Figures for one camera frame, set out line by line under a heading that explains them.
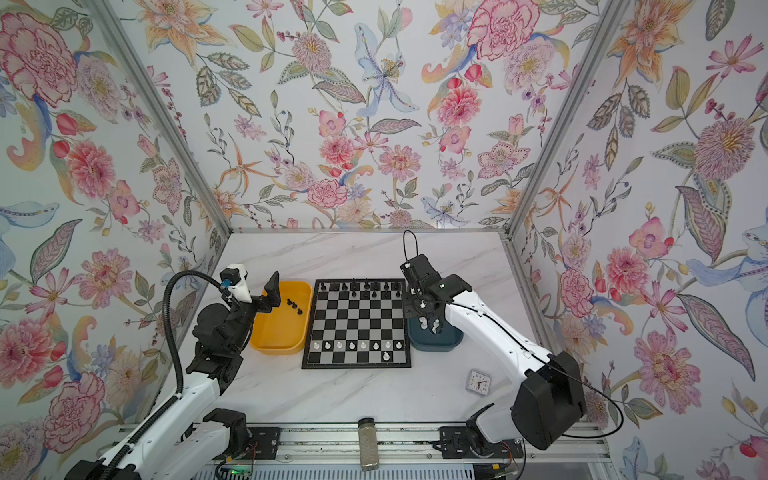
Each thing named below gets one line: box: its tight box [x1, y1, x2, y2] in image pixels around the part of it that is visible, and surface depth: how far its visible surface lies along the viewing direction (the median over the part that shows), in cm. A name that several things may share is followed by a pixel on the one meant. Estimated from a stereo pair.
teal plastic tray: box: [407, 317, 464, 352], surface depth 91 cm
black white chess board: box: [301, 278, 412, 369], surface depth 95 cm
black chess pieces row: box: [320, 281, 401, 298], surface depth 103 cm
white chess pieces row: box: [312, 341, 404, 351], surface depth 90 cm
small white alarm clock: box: [465, 368, 492, 397], surface depth 84 cm
